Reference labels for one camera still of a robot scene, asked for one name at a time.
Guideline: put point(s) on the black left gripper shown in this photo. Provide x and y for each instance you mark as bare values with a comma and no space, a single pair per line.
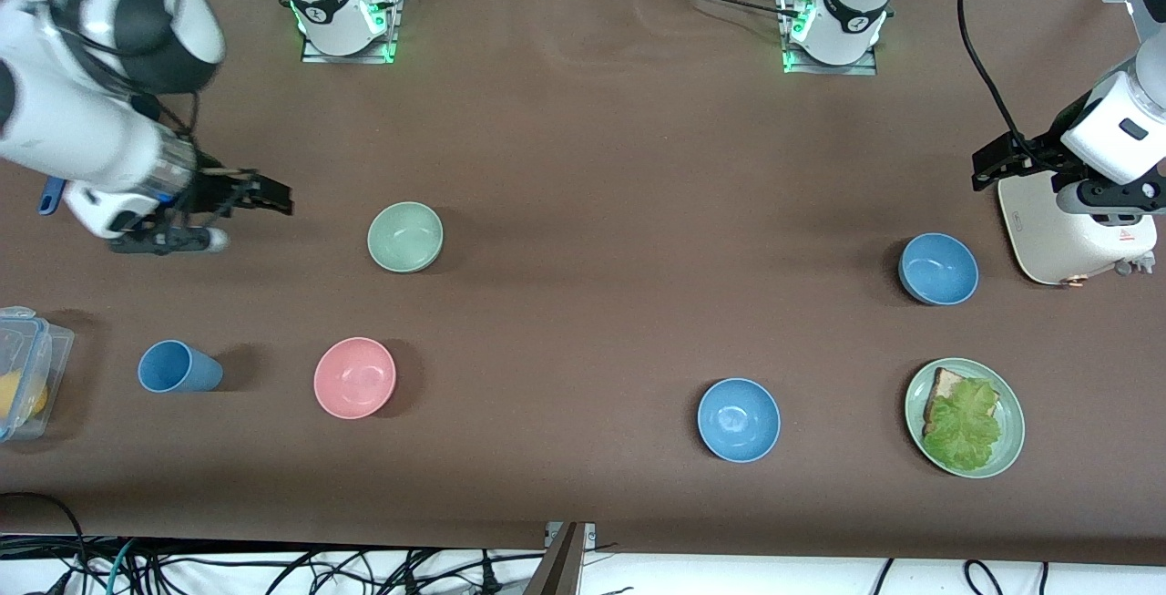
1037,150

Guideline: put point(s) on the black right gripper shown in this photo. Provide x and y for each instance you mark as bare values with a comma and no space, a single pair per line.
215,191

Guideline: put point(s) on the blue bowl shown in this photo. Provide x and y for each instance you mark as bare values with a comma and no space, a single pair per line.
938,267
739,419

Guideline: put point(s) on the green bowl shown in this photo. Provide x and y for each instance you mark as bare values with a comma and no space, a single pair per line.
404,236

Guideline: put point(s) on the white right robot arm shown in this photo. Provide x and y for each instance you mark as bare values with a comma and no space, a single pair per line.
82,130

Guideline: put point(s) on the pink bowl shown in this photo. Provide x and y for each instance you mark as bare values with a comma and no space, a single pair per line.
354,377

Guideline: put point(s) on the white toaster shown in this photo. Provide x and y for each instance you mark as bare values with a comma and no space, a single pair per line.
1066,249

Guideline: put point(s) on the blue cup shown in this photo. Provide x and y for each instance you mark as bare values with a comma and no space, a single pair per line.
173,367

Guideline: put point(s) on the bread slice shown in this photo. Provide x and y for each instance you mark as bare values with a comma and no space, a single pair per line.
946,385

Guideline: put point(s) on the green lettuce leaf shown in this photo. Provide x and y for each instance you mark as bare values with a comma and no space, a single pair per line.
966,426

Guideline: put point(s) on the clear plastic food container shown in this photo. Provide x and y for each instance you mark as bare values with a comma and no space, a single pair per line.
55,349

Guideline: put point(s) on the green plate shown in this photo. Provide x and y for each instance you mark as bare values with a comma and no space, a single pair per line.
1009,431

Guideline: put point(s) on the yellow fruit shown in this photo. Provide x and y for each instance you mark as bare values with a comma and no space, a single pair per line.
18,394

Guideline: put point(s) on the grey angled bar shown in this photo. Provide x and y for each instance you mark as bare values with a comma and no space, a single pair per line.
557,569

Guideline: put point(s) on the silver metal bracket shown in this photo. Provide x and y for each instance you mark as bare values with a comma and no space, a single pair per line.
583,531

